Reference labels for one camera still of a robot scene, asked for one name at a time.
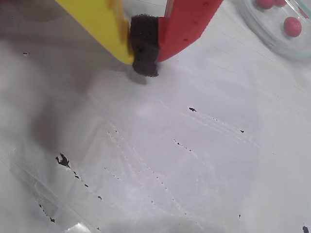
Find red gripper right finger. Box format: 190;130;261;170
128;0;223;78

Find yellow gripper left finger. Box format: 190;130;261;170
54;0;135;65

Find clear glass bowl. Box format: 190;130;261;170
230;0;311;63

